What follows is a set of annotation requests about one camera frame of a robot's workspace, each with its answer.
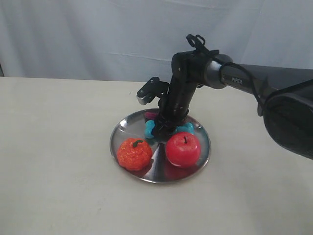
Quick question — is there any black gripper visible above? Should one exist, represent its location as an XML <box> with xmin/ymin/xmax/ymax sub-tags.
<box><xmin>153</xmin><ymin>75</ymin><xmax>197</xmax><ymax>137</ymax></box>

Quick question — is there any turquoise toy bone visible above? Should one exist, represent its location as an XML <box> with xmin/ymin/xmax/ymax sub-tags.
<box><xmin>144</xmin><ymin>120</ymin><xmax>194</xmax><ymax>139</ymax></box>

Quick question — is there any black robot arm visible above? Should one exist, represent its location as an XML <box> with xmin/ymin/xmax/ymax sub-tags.
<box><xmin>152</xmin><ymin>51</ymin><xmax>313</xmax><ymax>159</ymax></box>

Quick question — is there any purple toy sweet potato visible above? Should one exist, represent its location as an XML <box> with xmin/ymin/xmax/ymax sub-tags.
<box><xmin>144</xmin><ymin>112</ymin><xmax>158</xmax><ymax>120</ymax></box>

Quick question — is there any red toy apple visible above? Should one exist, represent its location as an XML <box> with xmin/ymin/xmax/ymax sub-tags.
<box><xmin>165</xmin><ymin>132</ymin><xmax>201</xmax><ymax>168</ymax></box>

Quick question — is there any orange toy pumpkin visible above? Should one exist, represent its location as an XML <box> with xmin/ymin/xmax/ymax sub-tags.
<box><xmin>117</xmin><ymin>138</ymin><xmax>153</xmax><ymax>171</ymax></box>

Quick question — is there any round stainless steel plate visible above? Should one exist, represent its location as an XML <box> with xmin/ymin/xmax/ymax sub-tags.
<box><xmin>110</xmin><ymin>108</ymin><xmax>211</xmax><ymax>184</ymax></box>

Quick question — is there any white backdrop cloth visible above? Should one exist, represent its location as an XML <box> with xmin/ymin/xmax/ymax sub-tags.
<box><xmin>0</xmin><ymin>0</ymin><xmax>313</xmax><ymax>81</ymax></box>

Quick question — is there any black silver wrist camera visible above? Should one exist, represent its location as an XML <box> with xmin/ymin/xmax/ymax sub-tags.
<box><xmin>136</xmin><ymin>77</ymin><xmax>169</xmax><ymax>105</ymax></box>

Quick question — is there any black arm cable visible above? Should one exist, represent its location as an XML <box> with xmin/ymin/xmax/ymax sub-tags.
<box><xmin>185</xmin><ymin>34</ymin><xmax>272</xmax><ymax>117</ymax></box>

